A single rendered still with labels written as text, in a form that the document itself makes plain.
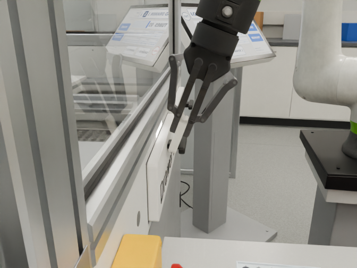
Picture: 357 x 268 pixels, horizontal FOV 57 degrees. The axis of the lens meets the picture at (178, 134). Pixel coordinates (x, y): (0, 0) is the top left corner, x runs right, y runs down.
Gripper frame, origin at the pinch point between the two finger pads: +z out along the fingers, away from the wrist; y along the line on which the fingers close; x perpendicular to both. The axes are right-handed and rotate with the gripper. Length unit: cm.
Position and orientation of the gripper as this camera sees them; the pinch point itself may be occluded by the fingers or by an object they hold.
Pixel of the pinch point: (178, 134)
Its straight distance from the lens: 61.5
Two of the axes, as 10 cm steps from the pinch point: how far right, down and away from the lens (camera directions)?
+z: -3.4, 8.7, 3.5
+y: 9.4, 3.5, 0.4
